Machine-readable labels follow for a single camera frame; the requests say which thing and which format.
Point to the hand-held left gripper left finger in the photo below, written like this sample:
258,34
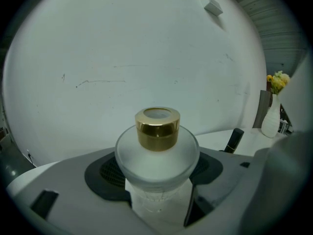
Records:
73,192

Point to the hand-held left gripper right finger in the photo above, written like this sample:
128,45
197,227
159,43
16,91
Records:
244,192

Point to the clear glass jar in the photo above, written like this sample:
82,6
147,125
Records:
156,133

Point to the black lipstick tube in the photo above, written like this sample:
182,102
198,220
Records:
234,139

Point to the white ribbed vase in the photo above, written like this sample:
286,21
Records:
270,121

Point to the grey shelf cabinet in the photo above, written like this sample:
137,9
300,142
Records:
264,101

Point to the person's white printed sweatshirt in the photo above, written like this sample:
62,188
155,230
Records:
300,94

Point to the yellow flower bouquet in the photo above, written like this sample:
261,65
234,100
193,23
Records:
277,81

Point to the white wall junction box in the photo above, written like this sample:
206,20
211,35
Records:
213,6

